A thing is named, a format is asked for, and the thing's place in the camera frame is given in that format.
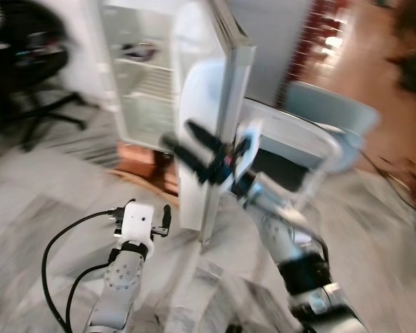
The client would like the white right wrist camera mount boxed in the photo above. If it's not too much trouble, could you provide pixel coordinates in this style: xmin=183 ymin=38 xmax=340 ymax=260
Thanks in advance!
xmin=225 ymin=121 xmax=262 ymax=188

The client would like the long black left arm cable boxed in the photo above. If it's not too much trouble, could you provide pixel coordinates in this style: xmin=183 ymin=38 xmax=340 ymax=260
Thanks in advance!
xmin=42 ymin=208 xmax=123 ymax=333

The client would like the red lattice rack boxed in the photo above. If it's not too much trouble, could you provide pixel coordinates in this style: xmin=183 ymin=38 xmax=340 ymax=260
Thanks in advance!
xmin=290 ymin=0 xmax=342 ymax=89

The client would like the grey fridge door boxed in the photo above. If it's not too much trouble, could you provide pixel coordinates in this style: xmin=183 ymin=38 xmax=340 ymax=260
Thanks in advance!
xmin=172 ymin=0 xmax=257 ymax=244

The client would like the black office chair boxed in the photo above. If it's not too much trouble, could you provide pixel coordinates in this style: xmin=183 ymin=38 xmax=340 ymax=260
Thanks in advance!
xmin=0 ymin=0 xmax=89 ymax=152

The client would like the dark round dish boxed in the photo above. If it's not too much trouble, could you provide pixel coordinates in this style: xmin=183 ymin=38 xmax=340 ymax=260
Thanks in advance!
xmin=121 ymin=42 xmax=158 ymax=63

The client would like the orange brick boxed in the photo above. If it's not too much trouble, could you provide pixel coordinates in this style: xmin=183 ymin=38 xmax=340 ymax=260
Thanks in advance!
xmin=116 ymin=141 xmax=180 ymax=198

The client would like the short black left arm cable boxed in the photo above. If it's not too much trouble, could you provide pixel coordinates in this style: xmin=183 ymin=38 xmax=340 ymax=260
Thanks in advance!
xmin=64 ymin=262 xmax=112 ymax=331

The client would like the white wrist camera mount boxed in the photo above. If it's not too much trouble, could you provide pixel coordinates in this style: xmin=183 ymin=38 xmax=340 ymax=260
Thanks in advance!
xmin=119 ymin=200 xmax=156 ymax=245
xmin=225 ymin=121 xmax=262 ymax=188

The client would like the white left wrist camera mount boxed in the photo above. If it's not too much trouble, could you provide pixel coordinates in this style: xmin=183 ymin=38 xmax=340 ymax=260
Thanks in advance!
xmin=119 ymin=200 xmax=156 ymax=245

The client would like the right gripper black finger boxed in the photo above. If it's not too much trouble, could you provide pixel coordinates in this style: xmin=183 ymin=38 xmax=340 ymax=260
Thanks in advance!
xmin=184 ymin=120 xmax=229 ymax=155
xmin=159 ymin=133 xmax=219 ymax=187

